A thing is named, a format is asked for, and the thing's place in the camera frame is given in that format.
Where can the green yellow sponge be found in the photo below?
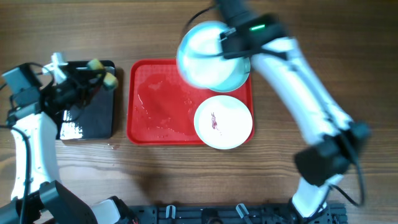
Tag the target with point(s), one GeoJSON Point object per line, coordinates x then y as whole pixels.
{"type": "Point", "coordinates": [106, 79]}

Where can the light blue plate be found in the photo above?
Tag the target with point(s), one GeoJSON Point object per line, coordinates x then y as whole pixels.
{"type": "Point", "coordinates": [237, 78]}
{"type": "Point", "coordinates": [199, 58]}

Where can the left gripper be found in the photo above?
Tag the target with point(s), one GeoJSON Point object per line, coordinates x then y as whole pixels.
{"type": "Point", "coordinates": [85, 89]}

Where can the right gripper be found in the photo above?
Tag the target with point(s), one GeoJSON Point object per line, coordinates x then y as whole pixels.
{"type": "Point", "coordinates": [227, 57]}

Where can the white plate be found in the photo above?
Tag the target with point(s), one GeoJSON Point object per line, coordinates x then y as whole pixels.
{"type": "Point", "coordinates": [223, 122]}

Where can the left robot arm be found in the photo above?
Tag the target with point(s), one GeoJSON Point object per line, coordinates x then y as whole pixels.
{"type": "Point", "coordinates": [34, 123]}

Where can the black rectangular tray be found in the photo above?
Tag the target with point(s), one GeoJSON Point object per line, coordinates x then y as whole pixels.
{"type": "Point", "coordinates": [95, 121]}

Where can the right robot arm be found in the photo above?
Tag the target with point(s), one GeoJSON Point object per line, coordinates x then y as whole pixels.
{"type": "Point", "coordinates": [334, 139]}

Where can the light blue plate top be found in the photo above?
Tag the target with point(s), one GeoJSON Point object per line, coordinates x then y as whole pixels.
{"type": "Point", "coordinates": [237, 78]}

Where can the red plastic tray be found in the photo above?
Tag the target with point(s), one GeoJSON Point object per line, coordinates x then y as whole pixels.
{"type": "Point", "coordinates": [162, 104]}

